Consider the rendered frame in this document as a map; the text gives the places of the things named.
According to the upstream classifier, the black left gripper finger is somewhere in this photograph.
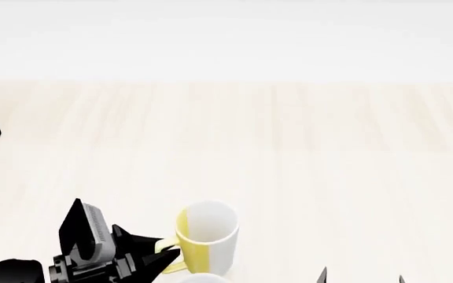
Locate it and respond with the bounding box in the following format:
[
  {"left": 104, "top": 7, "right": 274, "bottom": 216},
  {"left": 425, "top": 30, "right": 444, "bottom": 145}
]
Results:
[
  {"left": 111, "top": 224, "right": 165, "bottom": 259},
  {"left": 131, "top": 248, "right": 182, "bottom": 283}
]

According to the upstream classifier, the yellow and white mug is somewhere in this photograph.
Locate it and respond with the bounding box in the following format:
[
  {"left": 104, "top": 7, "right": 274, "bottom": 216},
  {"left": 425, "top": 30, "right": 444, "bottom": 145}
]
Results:
[{"left": 154, "top": 200, "right": 240, "bottom": 276}]

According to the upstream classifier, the grey wrist camera black bracket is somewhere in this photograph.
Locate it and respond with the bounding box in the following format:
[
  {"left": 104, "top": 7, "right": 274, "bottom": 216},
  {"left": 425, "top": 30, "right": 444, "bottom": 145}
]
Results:
[{"left": 58, "top": 197, "right": 116, "bottom": 264}]

